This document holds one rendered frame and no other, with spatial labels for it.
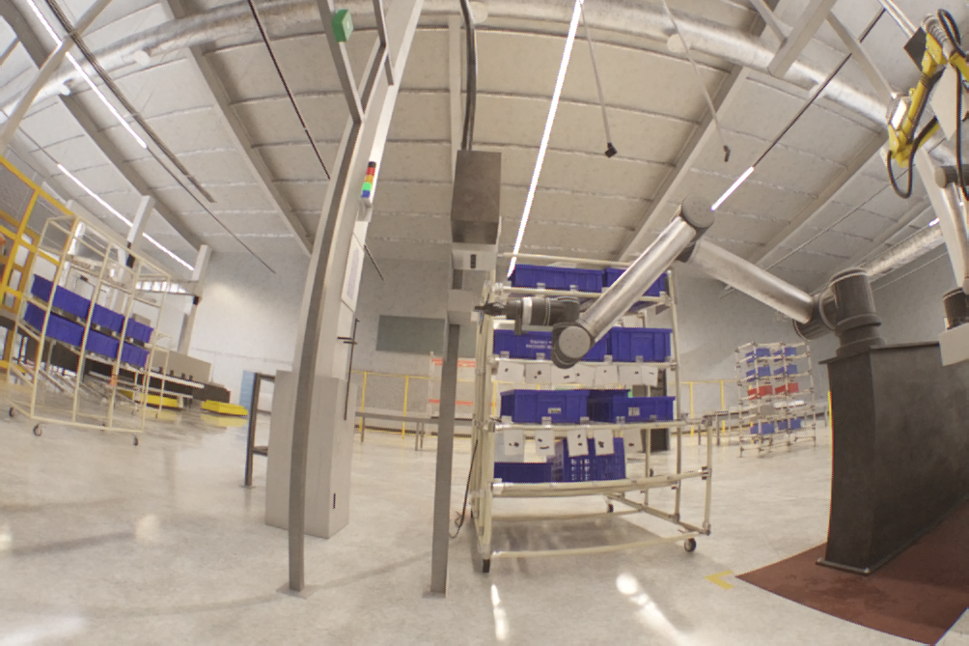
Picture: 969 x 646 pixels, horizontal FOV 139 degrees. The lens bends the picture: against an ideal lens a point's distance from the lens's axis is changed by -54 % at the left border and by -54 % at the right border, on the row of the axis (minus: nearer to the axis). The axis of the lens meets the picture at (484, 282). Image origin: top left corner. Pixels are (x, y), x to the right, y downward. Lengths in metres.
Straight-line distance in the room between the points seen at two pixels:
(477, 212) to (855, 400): 1.65
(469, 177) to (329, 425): 1.47
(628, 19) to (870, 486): 7.96
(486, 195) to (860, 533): 1.96
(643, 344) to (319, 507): 1.98
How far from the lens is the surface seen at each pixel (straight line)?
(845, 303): 1.92
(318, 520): 2.31
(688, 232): 1.59
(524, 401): 1.91
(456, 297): 1.42
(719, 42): 9.26
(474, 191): 1.36
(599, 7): 8.25
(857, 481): 1.88
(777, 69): 3.78
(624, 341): 2.28
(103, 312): 4.06
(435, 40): 11.50
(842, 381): 1.89
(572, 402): 1.96
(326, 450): 2.22
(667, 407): 2.17
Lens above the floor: 0.72
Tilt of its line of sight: 20 degrees up
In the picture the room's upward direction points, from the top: 3 degrees clockwise
